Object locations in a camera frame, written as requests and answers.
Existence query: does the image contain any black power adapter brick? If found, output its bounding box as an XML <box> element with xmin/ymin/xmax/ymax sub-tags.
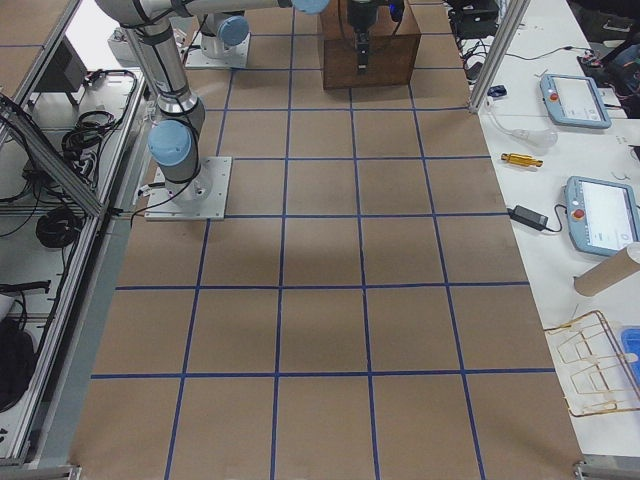
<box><xmin>507</xmin><ymin>205</ymin><xmax>548</xmax><ymax>231</ymax></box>

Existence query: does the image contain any far teach pendant tablet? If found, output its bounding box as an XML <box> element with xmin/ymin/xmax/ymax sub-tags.
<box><xmin>539</xmin><ymin>74</ymin><xmax>611</xmax><ymax>130</ymax></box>

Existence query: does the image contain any near teach pendant tablet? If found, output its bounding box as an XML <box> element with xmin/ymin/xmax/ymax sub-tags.
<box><xmin>564</xmin><ymin>176</ymin><xmax>639</xmax><ymax>256</ymax></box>

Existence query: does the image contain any small blue device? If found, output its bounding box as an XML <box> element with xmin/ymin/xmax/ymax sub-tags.
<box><xmin>487</xmin><ymin>85</ymin><xmax>507</xmax><ymax>98</ymax></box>

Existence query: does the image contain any cardboard tube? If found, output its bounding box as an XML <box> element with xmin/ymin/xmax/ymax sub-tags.
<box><xmin>573</xmin><ymin>242</ymin><xmax>639</xmax><ymax>297</ymax></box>

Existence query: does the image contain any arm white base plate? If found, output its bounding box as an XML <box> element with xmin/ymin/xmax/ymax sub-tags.
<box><xmin>185</xmin><ymin>34</ymin><xmax>251</xmax><ymax>69</ymax></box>
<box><xmin>144</xmin><ymin>156</ymin><xmax>233</xmax><ymax>221</ymax></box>

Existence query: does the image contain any blue plastic tray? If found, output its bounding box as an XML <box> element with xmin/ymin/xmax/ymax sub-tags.
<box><xmin>620</xmin><ymin>327</ymin><xmax>640</xmax><ymax>382</ymax></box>

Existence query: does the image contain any gold wire rack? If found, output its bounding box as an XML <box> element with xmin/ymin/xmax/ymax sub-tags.
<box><xmin>544</xmin><ymin>310</ymin><xmax>639</xmax><ymax>418</ymax></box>

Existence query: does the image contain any aluminium frame post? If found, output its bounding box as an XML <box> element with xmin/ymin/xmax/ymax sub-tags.
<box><xmin>468</xmin><ymin>0</ymin><xmax>530</xmax><ymax>114</ymax></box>

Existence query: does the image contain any teach pendant tablet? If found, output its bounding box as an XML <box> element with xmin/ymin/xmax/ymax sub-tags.
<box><xmin>539</xmin><ymin>74</ymin><xmax>611</xmax><ymax>130</ymax></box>
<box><xmin>564</xmin><ymin>176</ymin><xmax>639</xmax><ymax>256</ymax></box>

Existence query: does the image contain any clear light bulb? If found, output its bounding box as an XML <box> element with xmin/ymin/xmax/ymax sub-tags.
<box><xmin>488</xmin><ymin>110</ymin><xmax>558</xmax><ymax>149</ymax></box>

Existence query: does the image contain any dark wooden drawer cabinet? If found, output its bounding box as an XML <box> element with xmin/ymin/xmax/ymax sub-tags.
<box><xmin>318</xmin><ymin>1</ymin><xmax>421</xmax><ymax>90</ymax></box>

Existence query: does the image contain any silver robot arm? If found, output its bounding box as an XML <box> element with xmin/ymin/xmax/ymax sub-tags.
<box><xmin>98</xmin><ymin>1</ymin><xmax>328</xmax><ymax>199</ymax></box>
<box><xmin>199</xmin><ymin>11</ymin><xmax>249</xmax><ymax>59</ymax></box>

